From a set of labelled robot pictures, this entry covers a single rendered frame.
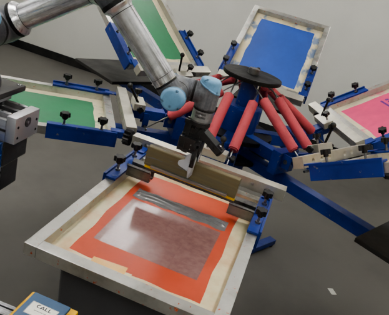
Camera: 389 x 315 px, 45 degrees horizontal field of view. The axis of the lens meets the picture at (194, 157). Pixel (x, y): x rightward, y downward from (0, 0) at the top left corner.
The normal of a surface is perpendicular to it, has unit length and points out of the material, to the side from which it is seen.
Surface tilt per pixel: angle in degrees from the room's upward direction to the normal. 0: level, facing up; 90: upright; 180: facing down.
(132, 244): 0
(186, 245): 0
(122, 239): 0
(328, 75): 90
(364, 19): 90
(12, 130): 90
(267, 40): 32
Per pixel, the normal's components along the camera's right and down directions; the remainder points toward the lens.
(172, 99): -0.10, 0.38
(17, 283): 0.25, -0.88
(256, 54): 0.06, -0.58
